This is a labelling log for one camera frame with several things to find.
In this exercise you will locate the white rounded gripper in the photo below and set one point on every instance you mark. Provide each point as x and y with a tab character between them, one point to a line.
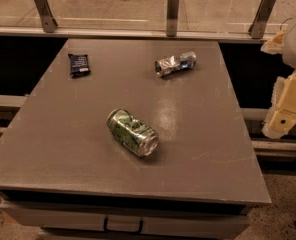
282	117

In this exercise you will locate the green soda can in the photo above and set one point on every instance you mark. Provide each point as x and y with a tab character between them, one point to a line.
132	133

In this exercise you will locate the crushed silver blue can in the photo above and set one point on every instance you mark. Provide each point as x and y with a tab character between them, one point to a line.
183	61

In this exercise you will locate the glass barrier panel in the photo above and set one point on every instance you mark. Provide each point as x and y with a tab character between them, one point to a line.
149	17

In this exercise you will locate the dark blue snack packet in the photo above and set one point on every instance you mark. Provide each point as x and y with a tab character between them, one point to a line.
79	65

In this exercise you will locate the middle metal bracket post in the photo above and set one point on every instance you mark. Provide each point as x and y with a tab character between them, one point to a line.
172	17

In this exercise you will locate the grey drawer with handle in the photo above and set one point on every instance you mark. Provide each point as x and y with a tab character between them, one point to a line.
78	222

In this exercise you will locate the black drawer handle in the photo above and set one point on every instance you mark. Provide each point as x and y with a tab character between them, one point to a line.
122	225

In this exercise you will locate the left metal bracket post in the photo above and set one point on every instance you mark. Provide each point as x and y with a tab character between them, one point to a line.
47	19

